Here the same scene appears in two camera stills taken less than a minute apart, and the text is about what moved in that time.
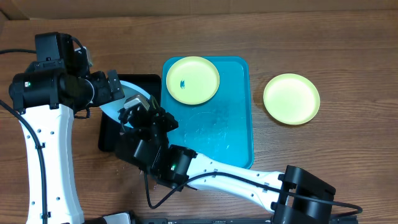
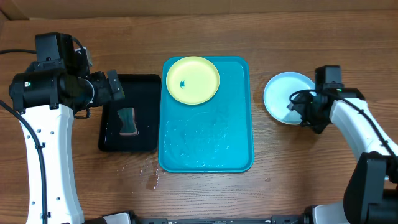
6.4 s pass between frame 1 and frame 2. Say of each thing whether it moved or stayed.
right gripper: moved
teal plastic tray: stayed
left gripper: stayed
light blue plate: moved
